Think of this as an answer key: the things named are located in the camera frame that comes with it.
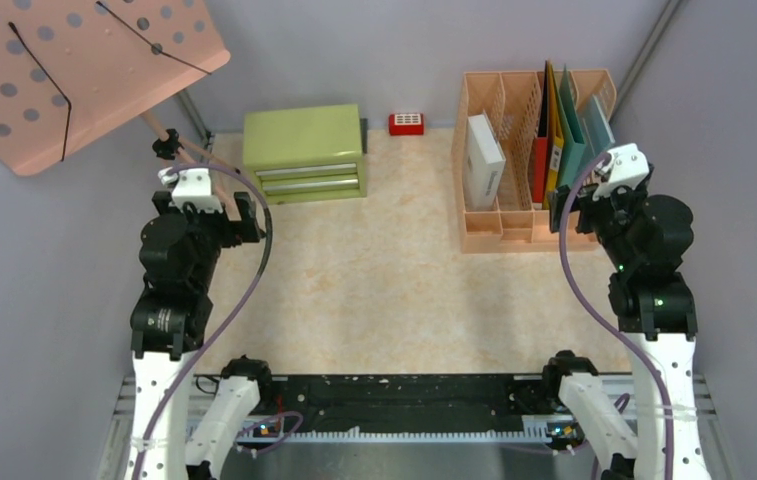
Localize white paper booklet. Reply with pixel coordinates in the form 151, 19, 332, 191
463, 113, 506, 211

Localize teal plastic folder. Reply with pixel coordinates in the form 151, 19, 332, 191
556, 67, 586, 187

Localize green metal drawer cabinet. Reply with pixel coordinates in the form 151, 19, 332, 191
242, 104, 367, 204

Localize pink music stand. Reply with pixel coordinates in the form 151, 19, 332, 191
0, 1, 231, 176

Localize beige plastic file organizer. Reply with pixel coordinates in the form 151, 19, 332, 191
452, 68, 618, 256

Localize red small box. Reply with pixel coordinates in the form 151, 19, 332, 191
388, 112, 425, 136

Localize light blue hardcover book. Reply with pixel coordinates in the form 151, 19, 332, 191
578, 95, 615, 165

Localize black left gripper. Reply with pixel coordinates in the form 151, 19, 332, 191
155, 188, 260, 287

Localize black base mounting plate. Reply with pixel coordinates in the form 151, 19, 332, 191
253, 374, 571, 434

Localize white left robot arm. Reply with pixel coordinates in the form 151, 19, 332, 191
125, 192, 275, 479

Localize yellow plastic clip folder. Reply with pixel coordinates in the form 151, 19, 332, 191
543, 61, 564, 209

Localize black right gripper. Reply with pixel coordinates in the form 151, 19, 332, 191
547, 175, 645, 268

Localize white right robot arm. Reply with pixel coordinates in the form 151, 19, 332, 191
540, 181, 711, 479

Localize red folder in organizer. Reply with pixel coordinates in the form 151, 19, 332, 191
529, 60, 552, 209

